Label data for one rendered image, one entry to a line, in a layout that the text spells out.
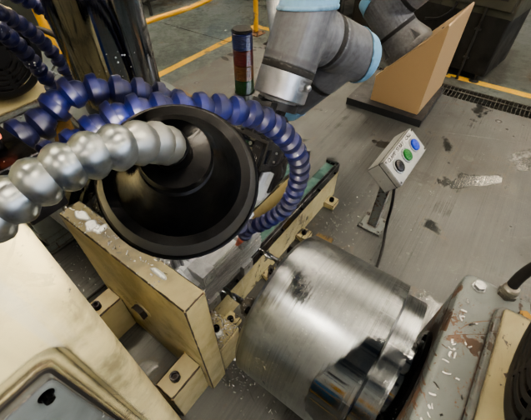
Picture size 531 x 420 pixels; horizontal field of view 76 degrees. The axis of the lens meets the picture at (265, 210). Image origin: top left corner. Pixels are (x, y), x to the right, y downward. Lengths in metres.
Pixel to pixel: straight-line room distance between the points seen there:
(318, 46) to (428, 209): 0.72
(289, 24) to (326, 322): 0.42
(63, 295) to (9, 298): 0.04
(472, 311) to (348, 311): 0.16
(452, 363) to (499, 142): 1.20
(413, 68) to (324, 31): 0.92
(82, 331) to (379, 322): 0.33
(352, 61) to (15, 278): 0.56
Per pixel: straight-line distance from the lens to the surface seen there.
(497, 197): 1.31
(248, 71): 1.10
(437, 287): 0.99
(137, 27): 0.40
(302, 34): 0.57
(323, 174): 1.00
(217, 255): 0.62
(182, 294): 0.49
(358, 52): 0.65
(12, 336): 0.27
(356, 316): 0.46
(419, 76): 1.48
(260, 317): 0.48
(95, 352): 0.34
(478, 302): 0.54
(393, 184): 0.83
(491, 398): 0.47
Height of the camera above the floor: 1.56
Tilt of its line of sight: 47 degrees down
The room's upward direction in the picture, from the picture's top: straight up
